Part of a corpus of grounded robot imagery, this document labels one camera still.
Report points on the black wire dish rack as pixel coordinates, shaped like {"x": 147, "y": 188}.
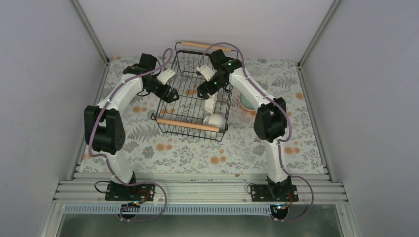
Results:
{"x": 187, "y": 116}

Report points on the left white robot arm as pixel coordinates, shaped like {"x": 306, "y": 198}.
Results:
{"x": 104, "y": 131}

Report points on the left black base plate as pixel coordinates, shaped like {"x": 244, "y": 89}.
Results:
{"x": 118, "y": 192}

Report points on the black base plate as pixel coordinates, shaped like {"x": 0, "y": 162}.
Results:
{"x": 262, "y": 193}
{"x": 118, "y": 192}

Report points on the mint green bowl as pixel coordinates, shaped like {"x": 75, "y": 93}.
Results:
{"x": 245, "y": 103}

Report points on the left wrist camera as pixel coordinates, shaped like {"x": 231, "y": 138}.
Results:
{"x": 166, "y": 75}

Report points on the floral table mat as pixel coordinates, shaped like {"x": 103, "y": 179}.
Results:
{"x": 147, "y": 149}

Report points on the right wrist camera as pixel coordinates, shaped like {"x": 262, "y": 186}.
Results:
{"x": 206, "y": 72}

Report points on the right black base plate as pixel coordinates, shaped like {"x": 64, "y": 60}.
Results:
{"x": 262, "y": 193}

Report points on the aluminium mounting rail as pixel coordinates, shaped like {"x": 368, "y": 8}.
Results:
{"x": 197, "y": 188}

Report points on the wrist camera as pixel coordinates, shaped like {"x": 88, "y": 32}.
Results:
{"x": 206, "y": 72}
{"x": 166, "y": 75}

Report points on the white cylindrical bowl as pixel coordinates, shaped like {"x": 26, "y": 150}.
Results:
{"x": 210, "y": 103}

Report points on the white round bowl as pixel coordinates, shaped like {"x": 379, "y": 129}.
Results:
{"x": 215, "y": 120}

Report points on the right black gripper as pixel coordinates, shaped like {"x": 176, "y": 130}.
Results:
{"x": 200, "y": 89}

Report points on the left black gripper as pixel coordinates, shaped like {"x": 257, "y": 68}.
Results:
{"x": 162, "y": 95}

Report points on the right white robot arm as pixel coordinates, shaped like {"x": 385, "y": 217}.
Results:
{"x": 271, "y": 118}

